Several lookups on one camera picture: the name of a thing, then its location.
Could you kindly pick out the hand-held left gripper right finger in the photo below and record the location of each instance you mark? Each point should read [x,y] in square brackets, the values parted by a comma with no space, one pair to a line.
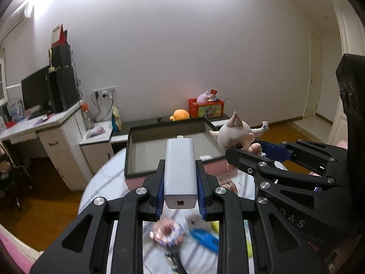
[201,197]

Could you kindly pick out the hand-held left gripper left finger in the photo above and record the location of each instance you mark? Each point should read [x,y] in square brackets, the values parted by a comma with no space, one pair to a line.
[159,197]

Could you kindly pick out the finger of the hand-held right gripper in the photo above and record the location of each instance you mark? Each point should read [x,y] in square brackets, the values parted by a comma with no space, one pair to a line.
[242,159]
[273,149]

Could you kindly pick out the grey-haired doll figure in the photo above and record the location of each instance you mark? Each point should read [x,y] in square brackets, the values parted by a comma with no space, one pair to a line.
[232,137]

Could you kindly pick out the silver power bank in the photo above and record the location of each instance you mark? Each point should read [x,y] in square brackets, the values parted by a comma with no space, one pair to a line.
[181,171]

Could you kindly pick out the pink storage box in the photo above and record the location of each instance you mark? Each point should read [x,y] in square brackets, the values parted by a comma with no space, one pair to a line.
[148,151]

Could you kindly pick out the rose gold tube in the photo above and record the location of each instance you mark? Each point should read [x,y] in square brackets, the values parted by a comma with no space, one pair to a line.
[231,187]

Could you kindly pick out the yellow green highlighter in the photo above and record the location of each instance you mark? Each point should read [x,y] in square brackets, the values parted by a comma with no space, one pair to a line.
[216,226]

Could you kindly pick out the blue toy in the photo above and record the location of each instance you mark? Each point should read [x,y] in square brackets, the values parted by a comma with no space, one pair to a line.
[204,239]

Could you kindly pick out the red toy crate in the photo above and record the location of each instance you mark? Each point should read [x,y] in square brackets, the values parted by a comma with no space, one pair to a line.
[209,110]

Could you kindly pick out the red white toy figure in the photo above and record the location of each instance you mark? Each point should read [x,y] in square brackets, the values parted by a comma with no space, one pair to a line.
[214,95]

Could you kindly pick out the orange octopus plush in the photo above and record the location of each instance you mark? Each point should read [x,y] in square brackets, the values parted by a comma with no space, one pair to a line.
[181,114]

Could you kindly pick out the dark low shelf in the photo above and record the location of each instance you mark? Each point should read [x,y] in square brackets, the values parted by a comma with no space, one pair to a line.
[148,121]

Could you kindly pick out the white nightstand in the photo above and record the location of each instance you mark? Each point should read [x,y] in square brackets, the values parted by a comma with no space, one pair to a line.
[95,154]

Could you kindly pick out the white door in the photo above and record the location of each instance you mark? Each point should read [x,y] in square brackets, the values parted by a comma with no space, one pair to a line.
[312,77]

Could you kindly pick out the colourful snack bag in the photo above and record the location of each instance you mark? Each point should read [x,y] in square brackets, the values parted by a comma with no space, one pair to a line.
[116,120]

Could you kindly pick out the colourful booklet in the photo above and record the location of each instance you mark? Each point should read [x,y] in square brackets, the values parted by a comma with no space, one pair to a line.
[95,131]

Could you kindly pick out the clear bottle with orange cap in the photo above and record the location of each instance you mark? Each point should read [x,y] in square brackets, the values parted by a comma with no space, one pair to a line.
[87,117]

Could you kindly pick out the white wardrobe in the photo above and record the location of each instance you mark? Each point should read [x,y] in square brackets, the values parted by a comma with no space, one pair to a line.
[342,34]

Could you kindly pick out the white desk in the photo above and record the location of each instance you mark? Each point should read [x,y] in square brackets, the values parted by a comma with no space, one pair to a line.
[57,137]

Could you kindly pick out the black computer tower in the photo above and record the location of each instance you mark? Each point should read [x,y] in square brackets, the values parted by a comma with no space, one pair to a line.
[62,90]

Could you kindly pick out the black desk chair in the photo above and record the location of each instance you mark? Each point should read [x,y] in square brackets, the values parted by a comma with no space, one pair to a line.
[14,182]

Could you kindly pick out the black keyboard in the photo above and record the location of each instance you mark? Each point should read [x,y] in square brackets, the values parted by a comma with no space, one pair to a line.
[38,114]

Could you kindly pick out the pink blanket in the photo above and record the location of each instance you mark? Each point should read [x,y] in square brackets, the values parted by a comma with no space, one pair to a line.
[11,251]

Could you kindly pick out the black computer monitor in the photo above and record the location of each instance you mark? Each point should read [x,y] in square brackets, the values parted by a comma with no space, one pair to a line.
[35,90]

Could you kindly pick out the red cloth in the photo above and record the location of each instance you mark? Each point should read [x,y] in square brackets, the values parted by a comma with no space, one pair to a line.
[11,124]

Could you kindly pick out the blue white box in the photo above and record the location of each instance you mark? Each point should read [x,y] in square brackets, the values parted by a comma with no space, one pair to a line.
[15,110]

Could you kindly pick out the black speaker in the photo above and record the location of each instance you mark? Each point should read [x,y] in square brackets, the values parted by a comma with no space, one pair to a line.
[61,55]

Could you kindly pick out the white lamp bar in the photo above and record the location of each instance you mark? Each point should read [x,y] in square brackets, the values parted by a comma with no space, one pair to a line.
[14,86]

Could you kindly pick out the red desk calendar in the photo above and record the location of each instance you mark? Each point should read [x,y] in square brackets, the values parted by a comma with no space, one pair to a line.
[58,35]

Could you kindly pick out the white wall power outlet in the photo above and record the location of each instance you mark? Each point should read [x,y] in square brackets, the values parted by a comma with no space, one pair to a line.
[109,89]

